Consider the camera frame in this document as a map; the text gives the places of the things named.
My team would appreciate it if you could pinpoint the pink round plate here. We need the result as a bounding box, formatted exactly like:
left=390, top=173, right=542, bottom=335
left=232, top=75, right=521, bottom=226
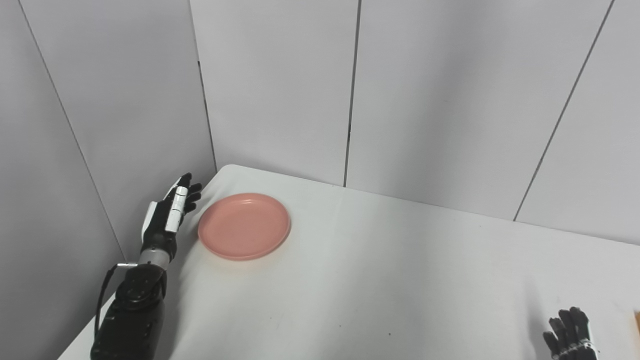
left=197, top=193, right=292, bottom=261

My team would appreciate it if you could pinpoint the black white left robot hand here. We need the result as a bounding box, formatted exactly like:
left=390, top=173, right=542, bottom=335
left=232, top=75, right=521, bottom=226
left=140, top=173, right=203, bottom=263

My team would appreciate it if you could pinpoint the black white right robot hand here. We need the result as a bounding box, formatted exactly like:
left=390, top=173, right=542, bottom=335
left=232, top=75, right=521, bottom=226
left=543, top=307, right=598, bottom=360

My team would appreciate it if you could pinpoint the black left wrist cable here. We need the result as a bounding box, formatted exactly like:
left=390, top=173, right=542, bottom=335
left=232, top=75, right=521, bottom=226
left=95, top=262, right=139, bottom=333

